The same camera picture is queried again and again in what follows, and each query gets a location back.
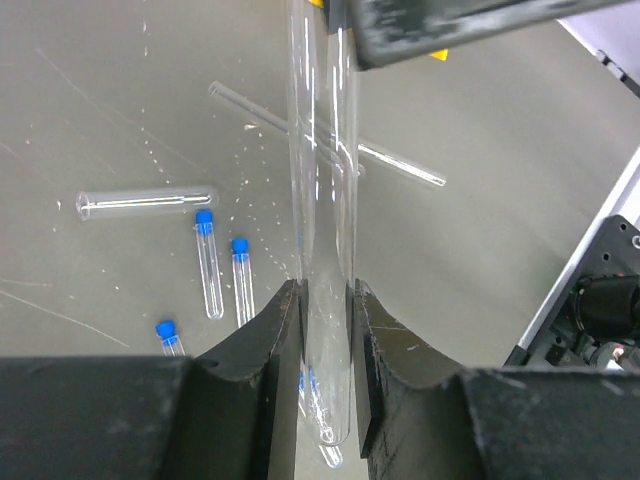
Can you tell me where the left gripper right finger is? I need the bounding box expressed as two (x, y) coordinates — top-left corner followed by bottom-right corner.
(352, 281), (639, 479)

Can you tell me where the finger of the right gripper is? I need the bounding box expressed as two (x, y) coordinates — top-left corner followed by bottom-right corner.
(327, 0), (617, 70)

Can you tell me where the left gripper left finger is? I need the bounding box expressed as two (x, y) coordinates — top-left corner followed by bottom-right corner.
(1, 281), (303, 479)

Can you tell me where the yellow test tube rack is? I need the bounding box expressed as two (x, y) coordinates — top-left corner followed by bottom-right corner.
(308, 0), (449, 61)

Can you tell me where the long glass test tube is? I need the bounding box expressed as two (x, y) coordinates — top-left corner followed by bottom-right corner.
(286, 1), (359, 446)

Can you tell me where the blue capped tube lower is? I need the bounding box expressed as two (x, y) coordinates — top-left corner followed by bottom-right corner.
(298, 370), (343, 469)

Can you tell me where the blue capped tube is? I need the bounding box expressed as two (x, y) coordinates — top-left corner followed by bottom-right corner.
(155, 320), (186, 356)
(298, 370), (343, 469)
(231, 237), (255, 328)
(194, 209), (224, 320)

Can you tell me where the blue capped tube far left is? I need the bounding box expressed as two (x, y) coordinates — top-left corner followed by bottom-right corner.
(155, 320), (186, 356)

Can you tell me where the blue capped tube middle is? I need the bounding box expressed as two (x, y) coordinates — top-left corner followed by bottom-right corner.
(231, 237), (255, 328)

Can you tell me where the blue capped tube upper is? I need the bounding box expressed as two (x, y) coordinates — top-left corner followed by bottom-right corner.
(194, 209), (224, 320)

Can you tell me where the glass test tube right lower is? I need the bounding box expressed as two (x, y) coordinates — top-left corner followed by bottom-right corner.
(209, 81), (447, 189)

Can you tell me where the short glass test tube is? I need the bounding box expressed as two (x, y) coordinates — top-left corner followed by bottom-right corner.
(75, 186), (219, 221)

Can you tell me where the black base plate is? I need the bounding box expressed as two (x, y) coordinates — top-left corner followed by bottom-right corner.
(505, 215), (639, 372)

